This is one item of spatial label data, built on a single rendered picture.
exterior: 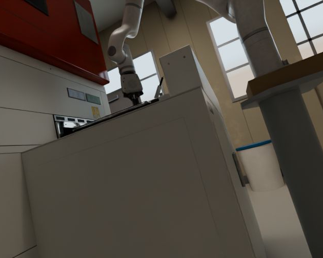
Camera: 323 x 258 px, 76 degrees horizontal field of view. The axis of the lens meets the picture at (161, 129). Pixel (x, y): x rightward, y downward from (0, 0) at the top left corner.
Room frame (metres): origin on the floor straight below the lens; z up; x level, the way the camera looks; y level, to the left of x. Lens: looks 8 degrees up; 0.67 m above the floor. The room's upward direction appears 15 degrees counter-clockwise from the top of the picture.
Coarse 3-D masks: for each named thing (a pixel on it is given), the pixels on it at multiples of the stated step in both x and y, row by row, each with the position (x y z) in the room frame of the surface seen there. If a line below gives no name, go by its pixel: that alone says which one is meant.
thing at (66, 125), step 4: (56, 124) 0.83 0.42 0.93; (60, 124) 0.85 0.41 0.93; (64, 124) 0.87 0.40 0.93; (68, 124) 0.89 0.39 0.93; (72, 124) 0.91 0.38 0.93; (76, 124) 0.94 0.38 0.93; (80, 124) 0.96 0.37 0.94; (56, 128) 0.84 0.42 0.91; (60, 128) 0.84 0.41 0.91; (72, 128) 0.93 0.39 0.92; (56, 132) 0.84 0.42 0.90; (60, 132) 0.84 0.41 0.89; (60, 136) 0.84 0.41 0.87
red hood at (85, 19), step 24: (0, 0) 0.65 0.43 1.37; (24, 0) 0.74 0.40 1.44; (48, 0) 0.87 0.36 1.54; (72, 0) 1.06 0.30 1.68; (0, 24) 0.63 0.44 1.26; (24, 24) 0.72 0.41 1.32; (48, 24) 0.84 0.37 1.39; (72, 24) 1.01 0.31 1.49; (24, 48) 0.73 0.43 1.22; (48, 48) 0.82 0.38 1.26; (72, 48) 0.97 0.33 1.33; (96, 48) 1.18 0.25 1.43; (72, 72) 0.99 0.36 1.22; (96, 72) 1.12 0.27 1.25
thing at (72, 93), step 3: (69, 90) 0.95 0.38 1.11; (72, 90) 0.97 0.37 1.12; (69, 93) 0.95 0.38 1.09; (72, 93) 0.97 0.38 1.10; (75, 93) 0.99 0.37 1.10; (78, 93) 1.01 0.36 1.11; (81, 93) 1.03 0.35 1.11; (72, 96) 0.96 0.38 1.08; (75, 96) 0.98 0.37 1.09; (78, 96) 1.01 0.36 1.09; (81, 96) 1.02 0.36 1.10; (84, 96) 1.05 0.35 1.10; (84, 99) 1.04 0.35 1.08
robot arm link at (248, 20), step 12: (228, 0) 0.82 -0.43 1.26; (240, 0) 0.77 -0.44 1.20; (252, 0) 0.77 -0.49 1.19; (240, 12) 0.80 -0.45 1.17; (252, 12) 0.79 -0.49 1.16; (264, 12) 0.81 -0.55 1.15; (240, 24) 0.83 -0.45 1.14; (252, 24) 0.81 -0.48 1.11; (264, 24) 0.81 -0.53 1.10; (240, 36) 0.86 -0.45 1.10
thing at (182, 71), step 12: (180, 48) 0.55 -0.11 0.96; (168, 60) 0.56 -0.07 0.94; (180, 60) 0.55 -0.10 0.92; (192, 60) 0.54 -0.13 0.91; (168, 72) 0.56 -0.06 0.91; (180, 72) 0.55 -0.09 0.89; (192, 72) 0.54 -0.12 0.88; (168, 84) 0.57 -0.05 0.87; (180, 84) 0.56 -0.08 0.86; (192, 84) 0.55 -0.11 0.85; (204, 84) 0.61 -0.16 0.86; (216, 108) 0.89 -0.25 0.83
